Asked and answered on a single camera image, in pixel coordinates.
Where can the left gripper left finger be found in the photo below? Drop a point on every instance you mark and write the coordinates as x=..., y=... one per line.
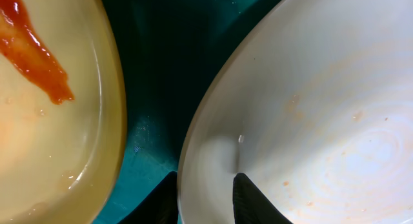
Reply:
x=159, y=207

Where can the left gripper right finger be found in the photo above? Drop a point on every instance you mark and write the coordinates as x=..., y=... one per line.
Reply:
x=251, y=206

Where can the white plate with small stains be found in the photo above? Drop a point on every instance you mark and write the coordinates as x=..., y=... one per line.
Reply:
x=315, y=107

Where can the turquoise plastic tray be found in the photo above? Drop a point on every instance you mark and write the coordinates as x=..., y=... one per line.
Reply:
x=170, y=51

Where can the yellow-green plate with ketchup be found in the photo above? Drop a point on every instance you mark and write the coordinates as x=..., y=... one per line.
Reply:
x=59, y=163

